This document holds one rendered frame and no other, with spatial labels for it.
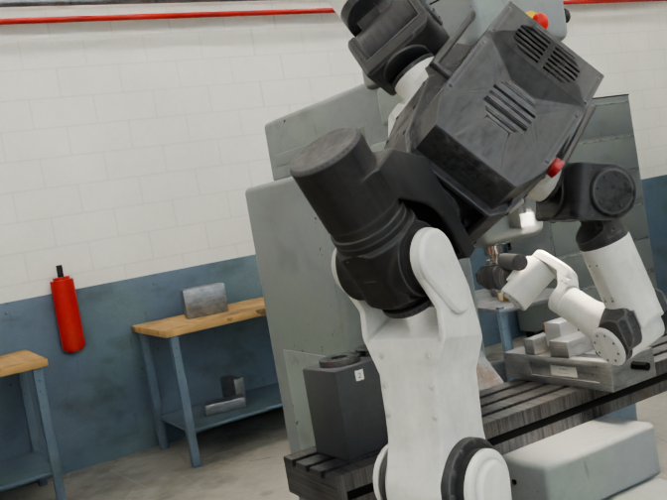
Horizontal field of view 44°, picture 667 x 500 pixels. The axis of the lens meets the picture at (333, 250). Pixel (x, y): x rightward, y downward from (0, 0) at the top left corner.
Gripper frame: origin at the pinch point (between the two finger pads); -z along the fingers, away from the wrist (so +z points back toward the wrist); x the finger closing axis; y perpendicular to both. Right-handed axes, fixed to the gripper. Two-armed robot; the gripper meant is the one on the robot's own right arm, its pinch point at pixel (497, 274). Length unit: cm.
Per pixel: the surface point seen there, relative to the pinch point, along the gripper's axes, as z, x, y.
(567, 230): -471, -214, 23
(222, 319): -334, 76, 32
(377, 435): 20, 38, 27
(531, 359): -7.8, -7.5, 23.5
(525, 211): 12.2, -4.9, -13.8
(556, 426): 10.0, -4.7, 35.7
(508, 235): 9.0, -1.2, -9.0
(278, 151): -70, 41, -43
